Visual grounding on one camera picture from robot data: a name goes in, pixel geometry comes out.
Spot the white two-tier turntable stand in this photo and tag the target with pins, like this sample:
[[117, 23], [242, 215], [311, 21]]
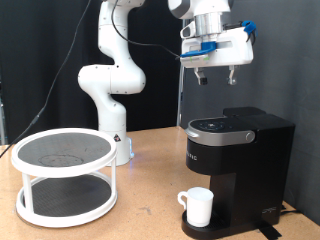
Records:
[[66, 195]]

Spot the white ceramic mug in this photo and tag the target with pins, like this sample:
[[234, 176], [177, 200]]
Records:
[[200, 206]]

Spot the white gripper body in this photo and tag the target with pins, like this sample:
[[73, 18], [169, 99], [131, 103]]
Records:
[[230, 50]]

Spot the black Keurig coffee machine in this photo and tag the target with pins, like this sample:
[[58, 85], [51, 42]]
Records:
[[253, 166]]

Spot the grey metal pole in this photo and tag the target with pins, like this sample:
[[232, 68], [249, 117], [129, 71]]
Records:
[[180, 96]]

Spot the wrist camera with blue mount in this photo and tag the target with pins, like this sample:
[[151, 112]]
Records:
[[200, 53]]

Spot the grey metal frame post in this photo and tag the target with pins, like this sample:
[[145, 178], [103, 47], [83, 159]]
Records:
[[1, 116]]

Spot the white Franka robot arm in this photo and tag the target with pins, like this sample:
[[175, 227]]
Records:
[[110, 83]]

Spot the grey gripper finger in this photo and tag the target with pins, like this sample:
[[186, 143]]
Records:
[[232, 76], [201, 77]]

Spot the black tape strip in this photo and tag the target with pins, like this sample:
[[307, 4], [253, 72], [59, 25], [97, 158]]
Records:
[[270, 231]]

